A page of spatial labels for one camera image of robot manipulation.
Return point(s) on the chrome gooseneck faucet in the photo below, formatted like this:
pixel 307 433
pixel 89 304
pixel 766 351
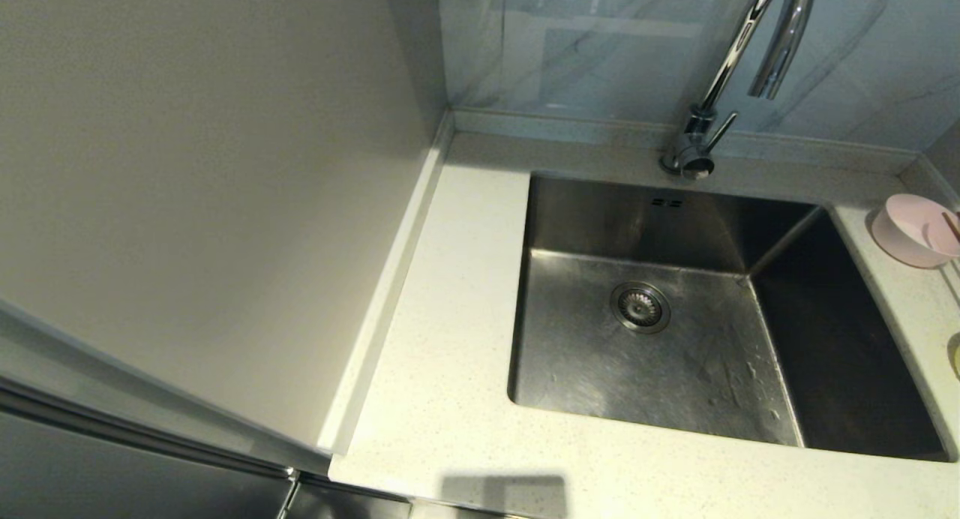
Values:
pixel 694 148

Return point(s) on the pink plastic bowl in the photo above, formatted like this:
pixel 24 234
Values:
pixel 911 230

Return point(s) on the wooden chopstick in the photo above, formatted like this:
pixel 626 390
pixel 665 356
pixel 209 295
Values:
pixel 951 226

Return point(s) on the yellow plastic bowl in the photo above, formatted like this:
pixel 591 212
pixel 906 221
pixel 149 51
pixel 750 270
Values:
pixel 955 354

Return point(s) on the metal sink drain strainer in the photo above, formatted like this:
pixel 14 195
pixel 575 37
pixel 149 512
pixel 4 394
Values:
pixel 640 307

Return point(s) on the stainless steel sink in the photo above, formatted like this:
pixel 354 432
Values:
pixel 600 384

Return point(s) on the grey tall cabinet door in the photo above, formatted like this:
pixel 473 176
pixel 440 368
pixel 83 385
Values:
pixel 112 481

